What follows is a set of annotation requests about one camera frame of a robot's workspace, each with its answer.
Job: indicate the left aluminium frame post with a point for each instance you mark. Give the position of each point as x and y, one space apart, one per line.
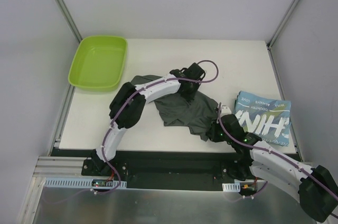
69 19

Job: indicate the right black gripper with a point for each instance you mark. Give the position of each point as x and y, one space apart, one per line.
214 134

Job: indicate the dark grey t shirt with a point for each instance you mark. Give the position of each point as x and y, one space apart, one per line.
175 110

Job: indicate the aluminium frame post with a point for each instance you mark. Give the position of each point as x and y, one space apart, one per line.
286 17
69 19

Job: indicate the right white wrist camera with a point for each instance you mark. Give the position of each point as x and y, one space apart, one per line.
225 110

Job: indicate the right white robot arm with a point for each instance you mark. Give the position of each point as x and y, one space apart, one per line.
312 187

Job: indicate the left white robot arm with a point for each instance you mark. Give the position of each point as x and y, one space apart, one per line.
128 104

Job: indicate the white cable duct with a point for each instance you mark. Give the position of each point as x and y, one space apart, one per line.
79 183
231 187

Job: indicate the right aluminium frame post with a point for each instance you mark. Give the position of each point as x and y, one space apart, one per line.
286 17

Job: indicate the folded blue printed t shirt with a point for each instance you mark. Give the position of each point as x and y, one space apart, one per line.
267 118

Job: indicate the lime green plastic bin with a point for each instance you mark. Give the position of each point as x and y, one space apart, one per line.
98 63

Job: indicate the right white cable duct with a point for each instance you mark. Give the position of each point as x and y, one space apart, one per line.
231 187

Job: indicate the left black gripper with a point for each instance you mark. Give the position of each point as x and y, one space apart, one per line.
190 90

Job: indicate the left white cable duct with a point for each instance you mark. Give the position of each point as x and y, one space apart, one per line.
79 183

